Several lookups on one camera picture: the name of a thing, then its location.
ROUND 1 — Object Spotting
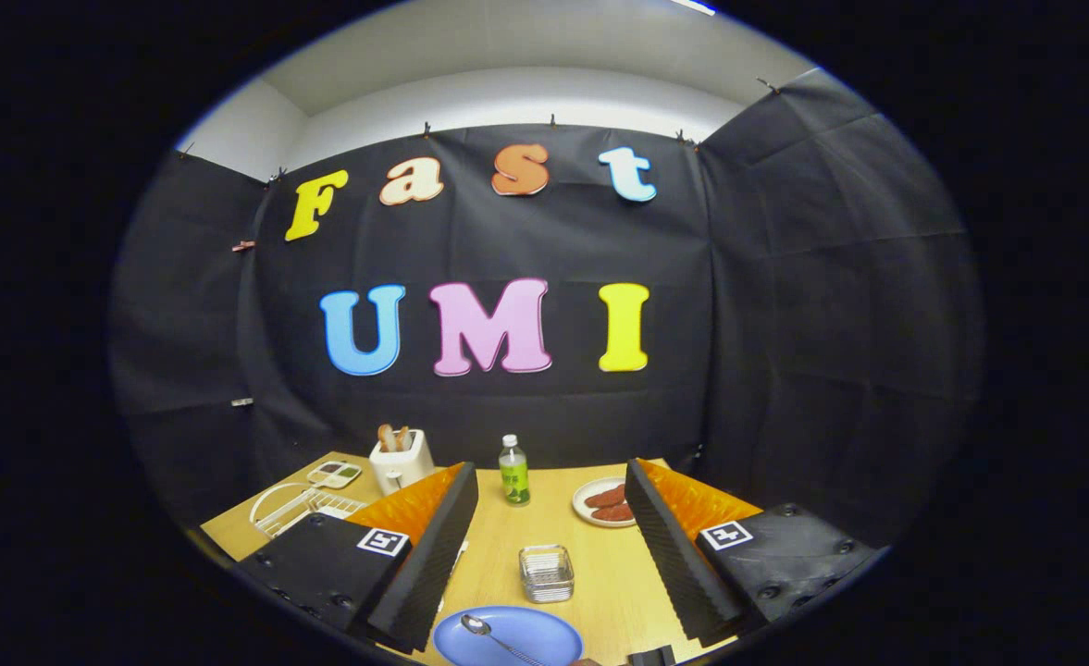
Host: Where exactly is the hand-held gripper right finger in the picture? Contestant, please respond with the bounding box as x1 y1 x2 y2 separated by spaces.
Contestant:
625 458 883 648

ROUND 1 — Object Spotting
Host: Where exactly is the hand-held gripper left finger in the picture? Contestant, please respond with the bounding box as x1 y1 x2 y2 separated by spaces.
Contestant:
239 462 479 654

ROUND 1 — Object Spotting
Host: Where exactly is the metal spoon with white handle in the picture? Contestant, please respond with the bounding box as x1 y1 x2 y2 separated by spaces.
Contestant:
461 614 545 666

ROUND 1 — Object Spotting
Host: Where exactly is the metal wire basket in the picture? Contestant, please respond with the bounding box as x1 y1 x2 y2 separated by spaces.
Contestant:
519 545 575 604

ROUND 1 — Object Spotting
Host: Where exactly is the blue plate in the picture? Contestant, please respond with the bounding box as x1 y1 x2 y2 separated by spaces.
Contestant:
432 606 585 666

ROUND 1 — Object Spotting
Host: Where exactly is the white wire dish rack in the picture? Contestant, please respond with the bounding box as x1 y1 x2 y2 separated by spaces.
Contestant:
250 482 468 613

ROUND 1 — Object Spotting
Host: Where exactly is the cream plate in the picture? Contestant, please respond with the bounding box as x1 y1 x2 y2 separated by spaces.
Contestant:
572 477 639 528

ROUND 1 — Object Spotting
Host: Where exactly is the white toaster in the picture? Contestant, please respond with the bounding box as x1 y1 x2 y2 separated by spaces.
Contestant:
369 429 436 496

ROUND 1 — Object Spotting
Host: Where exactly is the green label drink bottle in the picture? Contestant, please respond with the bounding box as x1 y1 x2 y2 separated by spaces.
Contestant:
499 435 531 506

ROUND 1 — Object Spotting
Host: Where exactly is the small divided condiment tray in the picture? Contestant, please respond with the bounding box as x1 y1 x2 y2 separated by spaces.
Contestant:
307 461 363 489

